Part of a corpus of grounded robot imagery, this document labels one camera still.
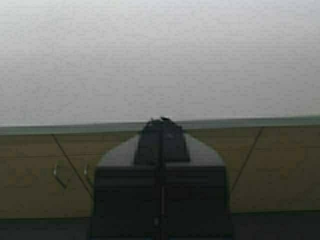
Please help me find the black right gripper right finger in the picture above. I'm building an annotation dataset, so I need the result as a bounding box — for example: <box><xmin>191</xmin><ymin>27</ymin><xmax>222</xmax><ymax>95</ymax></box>
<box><xmin>161</xmin><ymin>117</ymin><xmax>233</xmax><ymax>240</ymax></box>

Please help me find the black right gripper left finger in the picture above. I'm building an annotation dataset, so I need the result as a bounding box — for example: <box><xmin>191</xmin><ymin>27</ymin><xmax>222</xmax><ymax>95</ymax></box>
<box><xmin>90</xmin><ymin>119</ymin><xmax>163</xmax><ymax>240</ymax></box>

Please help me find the right lower cabinet door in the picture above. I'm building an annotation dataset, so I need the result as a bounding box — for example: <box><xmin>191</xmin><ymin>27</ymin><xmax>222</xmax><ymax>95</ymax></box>
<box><xmin>0</xmin><ymin>132</ymin><xmax>96</xmax><ymax>221</ymax></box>

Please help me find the left door metal handle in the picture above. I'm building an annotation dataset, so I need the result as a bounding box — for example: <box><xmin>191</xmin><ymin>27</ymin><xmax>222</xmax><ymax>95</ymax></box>
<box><xmin>83</xmin><ymin>163</ymin><xmax>94</xmax><ymax>187</ymax></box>

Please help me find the door metal handle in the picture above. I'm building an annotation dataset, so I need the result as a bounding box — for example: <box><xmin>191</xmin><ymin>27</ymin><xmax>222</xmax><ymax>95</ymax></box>
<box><xmin>83</xmin><ymin>163</ymin><xmax>94</xmax><ymax>187</ymax></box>
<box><xmin>53</xmin><ymin>161</ymin><xmax>69</xmax><ymax>189</ymax></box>

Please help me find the right door metal handle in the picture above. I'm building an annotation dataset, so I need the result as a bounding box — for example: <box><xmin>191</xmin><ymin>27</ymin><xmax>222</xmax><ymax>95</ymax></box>
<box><xmin>53</xmin><ymin>161</ymin><xmax>69</xmax><ymax>189</ymax></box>

